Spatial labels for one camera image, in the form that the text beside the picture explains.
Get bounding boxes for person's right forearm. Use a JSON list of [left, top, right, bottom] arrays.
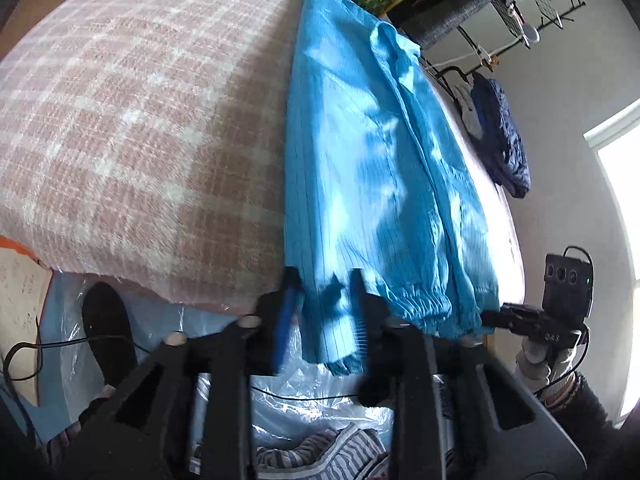
[[540, 372, 632, 432]]

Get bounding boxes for white paper with notes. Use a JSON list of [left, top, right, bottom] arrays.
[[0, 247, 54, 409]]

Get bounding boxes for blue striped work coat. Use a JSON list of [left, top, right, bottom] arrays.
[[282, 0, 502, 377]]

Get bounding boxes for black metal clothes rack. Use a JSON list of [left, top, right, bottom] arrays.
[[465, 0, 587, 52]]

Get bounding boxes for person's right hand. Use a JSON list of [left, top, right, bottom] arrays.
[[515, 332, 583, 402]]

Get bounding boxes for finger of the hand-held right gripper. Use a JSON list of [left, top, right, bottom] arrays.
[[479, 302, 532, 335]]

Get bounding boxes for pink plaid blanket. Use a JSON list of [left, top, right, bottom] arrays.
[[0, 0, 527, 320]]

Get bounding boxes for grey striped garment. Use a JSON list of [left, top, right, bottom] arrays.
[[254, 421, 397, 480]]

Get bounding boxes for light grey cloth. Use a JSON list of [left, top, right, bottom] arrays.
[[451, 81, 484, 139]]

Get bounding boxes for black slipper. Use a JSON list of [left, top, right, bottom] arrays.
[[81, 281, 139, 387]]

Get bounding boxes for clear plastic sheet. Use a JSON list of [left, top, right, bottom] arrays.
[[165, 300, 452, 462]]

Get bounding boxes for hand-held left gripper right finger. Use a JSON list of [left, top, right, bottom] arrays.
[[350, 267, 588, 480]]

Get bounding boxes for bright window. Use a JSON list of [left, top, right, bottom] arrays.
[[581, 100, 640, 427]]

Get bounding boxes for dark blue cloth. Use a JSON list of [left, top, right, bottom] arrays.
[[469, 74, 532, 201]]

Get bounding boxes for orange mattress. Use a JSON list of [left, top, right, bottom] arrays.
[[0, 236, 40, 262]]

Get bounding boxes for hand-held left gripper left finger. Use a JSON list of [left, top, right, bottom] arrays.
[[75, 265, 306, 480]]

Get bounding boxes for grey hanging garment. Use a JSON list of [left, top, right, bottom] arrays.
[[399, 0, 502, 52]]

